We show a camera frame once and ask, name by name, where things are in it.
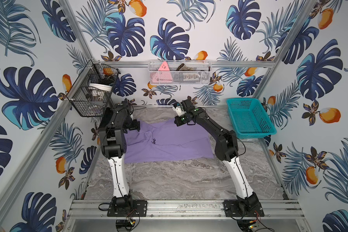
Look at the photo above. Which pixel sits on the white bowl in basket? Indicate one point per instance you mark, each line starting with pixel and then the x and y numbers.
pixel 101 87

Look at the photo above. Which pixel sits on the pink triangular item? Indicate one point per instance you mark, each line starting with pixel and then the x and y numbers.
pixel 161 75

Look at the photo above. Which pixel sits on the white wire wall basket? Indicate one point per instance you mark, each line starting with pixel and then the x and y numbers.
pixel 187 74

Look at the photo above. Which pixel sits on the purple t-shirt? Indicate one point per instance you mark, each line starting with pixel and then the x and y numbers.
pixel 164 141

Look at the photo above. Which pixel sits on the aluminium frame bar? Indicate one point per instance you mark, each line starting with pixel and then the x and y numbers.
pixel 214 64

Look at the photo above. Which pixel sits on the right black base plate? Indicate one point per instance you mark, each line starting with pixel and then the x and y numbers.
pixel 238 208

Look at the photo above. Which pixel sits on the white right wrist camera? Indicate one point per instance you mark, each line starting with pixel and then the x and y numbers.
pixel 178 109

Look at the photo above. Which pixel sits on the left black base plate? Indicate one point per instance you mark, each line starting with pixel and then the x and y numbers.
pixel 127 208

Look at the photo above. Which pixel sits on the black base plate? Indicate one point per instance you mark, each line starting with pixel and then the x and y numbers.
pixel 238 208
pixel 127 208

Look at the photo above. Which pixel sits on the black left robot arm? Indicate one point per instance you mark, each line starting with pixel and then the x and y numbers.
pixel 116 122

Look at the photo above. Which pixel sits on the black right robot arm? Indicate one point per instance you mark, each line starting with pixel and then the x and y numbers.
pixel 226 150

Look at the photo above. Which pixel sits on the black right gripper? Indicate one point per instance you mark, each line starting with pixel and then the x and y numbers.
pixel 177 120

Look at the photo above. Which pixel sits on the black wire basket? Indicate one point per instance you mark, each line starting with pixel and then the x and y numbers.
pixel 88 101

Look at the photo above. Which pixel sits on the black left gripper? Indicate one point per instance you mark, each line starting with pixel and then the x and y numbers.
pixel 134 125

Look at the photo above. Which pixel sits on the teal plastic basket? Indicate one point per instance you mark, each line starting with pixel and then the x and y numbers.
pixel 249 118

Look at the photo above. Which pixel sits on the aluminium front rail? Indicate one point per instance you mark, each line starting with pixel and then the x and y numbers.
pixel 186 209

